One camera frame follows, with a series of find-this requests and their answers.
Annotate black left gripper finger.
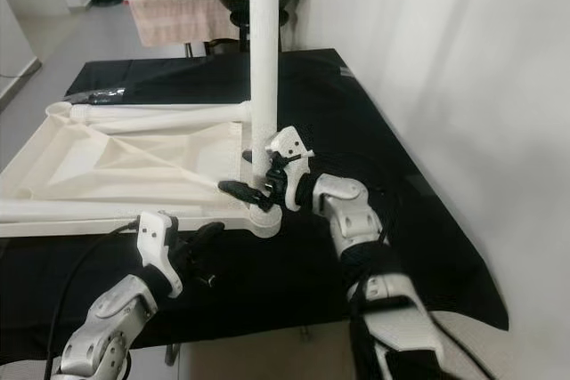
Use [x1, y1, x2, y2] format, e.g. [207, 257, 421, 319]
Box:
[186, 222, 227, 253]

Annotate white plastic table top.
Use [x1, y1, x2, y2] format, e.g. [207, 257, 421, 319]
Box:
[0, 100, 284, 239]

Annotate black tablecloth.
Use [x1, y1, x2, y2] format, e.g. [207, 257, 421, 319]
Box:
[0, 48, 510, 368]

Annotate clear tape strip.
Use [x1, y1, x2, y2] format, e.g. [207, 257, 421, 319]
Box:
[76, 88, 127, 105]

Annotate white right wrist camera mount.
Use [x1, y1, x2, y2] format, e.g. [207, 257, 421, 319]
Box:
[265, 126, 317, 181]

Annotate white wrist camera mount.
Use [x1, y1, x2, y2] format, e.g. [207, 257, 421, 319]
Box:
[265, 126, 317, 181]
[136, 211, 183, 299]

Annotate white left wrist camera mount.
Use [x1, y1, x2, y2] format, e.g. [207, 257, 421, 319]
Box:
[136, 211, 183, 299]

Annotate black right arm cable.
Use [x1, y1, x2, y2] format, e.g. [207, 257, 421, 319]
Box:
[343, 247, 500, 380]

